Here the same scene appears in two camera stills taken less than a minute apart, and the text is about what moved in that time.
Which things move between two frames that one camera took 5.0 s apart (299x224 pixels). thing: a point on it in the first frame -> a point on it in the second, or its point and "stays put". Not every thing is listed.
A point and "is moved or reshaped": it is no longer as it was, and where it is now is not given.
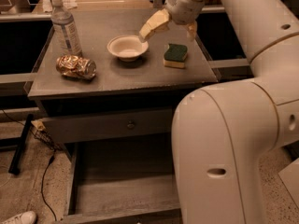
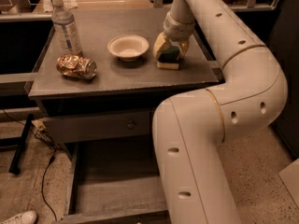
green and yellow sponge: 175,55 is moved or reshaped
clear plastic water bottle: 66,34 stays put
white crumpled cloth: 68,1 stays put
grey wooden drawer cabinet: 113,107 stays put
